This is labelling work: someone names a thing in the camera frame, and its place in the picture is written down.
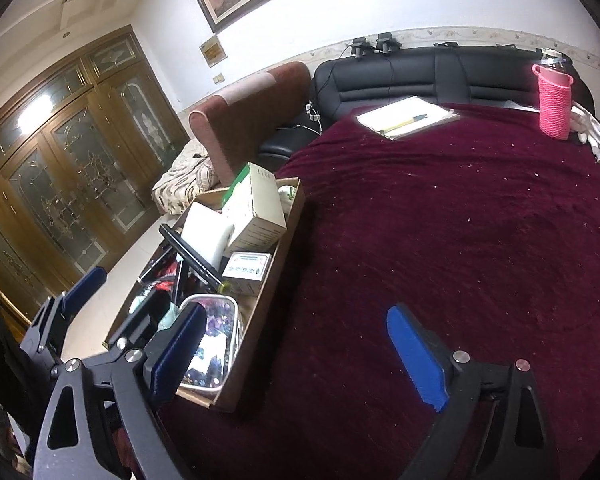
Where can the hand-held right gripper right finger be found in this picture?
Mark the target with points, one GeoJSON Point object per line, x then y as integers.
{"type": "Point", "coordinates": [420, 360]}

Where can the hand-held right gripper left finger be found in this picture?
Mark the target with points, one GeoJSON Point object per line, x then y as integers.
{"type": "Point", "coordinates": [180, 355]}

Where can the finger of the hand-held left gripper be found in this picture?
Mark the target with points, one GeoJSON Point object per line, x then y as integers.
{"type": "Point", "coordinates": [82, 285]}
{"type": "Point", "coordinates": [140, 317]}

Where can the clear plastic container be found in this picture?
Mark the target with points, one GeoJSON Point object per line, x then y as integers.
{"type": "Point", "coordinates": [220, 330]}

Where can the black snack packet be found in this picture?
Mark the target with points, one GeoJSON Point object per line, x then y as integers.
{"type": "Point", "coordinates": [162, 272]}

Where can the cardboard box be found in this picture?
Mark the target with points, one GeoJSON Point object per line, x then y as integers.
{"type": "Point", "coordinates": [260, 330]}

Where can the small white carton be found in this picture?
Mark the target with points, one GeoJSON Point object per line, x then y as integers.
{"type": "Point", "coordinates": [247, 272]}

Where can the white paper box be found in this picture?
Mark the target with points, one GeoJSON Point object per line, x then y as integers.
{"type": "Point", "coordinates": [205, 232]}

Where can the wooden glass door cabinet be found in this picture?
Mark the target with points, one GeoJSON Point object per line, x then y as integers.
{"type": "Point", "coordinates": [55, 170]}

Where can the maroon velvet cloth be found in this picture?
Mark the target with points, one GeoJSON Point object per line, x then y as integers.
{"type": "Point", "coordinates": [455, 235]}

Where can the patterned beige blanket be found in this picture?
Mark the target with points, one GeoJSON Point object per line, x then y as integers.
{"type": "Point", "coordinates": [185, 180]}

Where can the green and white box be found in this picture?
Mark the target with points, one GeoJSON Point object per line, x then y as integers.
{"type": "Point", "coordinates": [260, 210]}

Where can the white plastic bottle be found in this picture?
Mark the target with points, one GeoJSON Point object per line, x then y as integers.
{"type": "Point", "coordinates": [286, 197]}

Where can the brown armchair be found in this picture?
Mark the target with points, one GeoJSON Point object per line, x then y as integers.
{"type": "Point", "coordinates": [250, 115]}

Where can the yellow pen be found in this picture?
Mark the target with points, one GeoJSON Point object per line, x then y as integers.
{"type": "Point", "coordinates": [405, 122]}

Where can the white notebook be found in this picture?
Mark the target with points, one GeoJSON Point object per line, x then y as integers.
{"type": "Point", "coordinates": [405, 110]}

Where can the small framed picture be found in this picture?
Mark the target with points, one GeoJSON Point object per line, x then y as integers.
{"type": "Point", "coordinates": [212, 51]}

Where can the black leather sofa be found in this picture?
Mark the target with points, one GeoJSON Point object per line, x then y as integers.
{"type": "Point", "coordinates": [405, 72]}

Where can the pink crochet covered bottle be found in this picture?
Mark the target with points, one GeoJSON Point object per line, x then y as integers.
{"type": "Point", "coordinates": [555, 105]}

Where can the white gloves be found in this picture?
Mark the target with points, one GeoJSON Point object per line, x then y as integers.
{"type": "Point", "coordinates": [587, 125]}

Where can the black charger device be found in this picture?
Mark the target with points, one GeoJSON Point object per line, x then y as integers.
{"type": "Point", "coordinates": [361, 47]}
{"type": "Point", "coordinates": [386, 42]}

